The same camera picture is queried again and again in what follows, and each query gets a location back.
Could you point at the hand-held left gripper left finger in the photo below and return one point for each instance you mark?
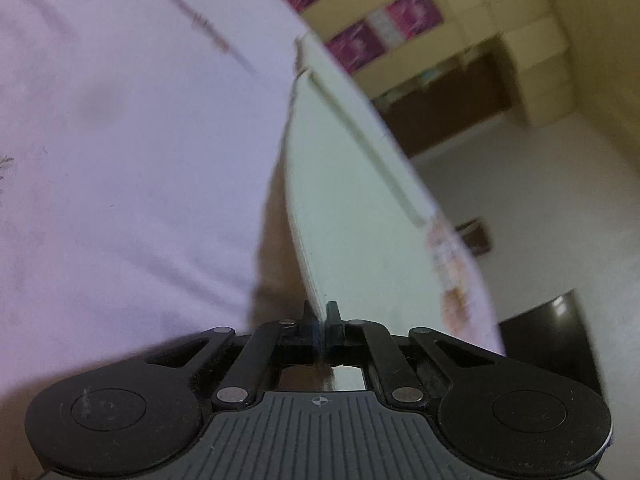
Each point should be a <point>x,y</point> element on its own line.
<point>300,335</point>

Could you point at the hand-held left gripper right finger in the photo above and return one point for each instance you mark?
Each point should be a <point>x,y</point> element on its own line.
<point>334,332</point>

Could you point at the light green knitted sweater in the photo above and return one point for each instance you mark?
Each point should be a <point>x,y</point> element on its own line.
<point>340,185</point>

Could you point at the dark wooden chair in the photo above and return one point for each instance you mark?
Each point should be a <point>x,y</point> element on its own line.
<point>475,235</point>

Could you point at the dark glossy panel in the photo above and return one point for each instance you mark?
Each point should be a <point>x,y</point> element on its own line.
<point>550,330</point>

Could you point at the purple floral bed sheet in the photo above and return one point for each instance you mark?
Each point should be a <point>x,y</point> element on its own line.
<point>125,160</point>

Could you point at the brown wooden door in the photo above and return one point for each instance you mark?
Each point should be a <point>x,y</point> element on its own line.
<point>450,110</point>

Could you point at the cream wardrobe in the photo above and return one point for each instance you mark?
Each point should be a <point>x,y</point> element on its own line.
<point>525,35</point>

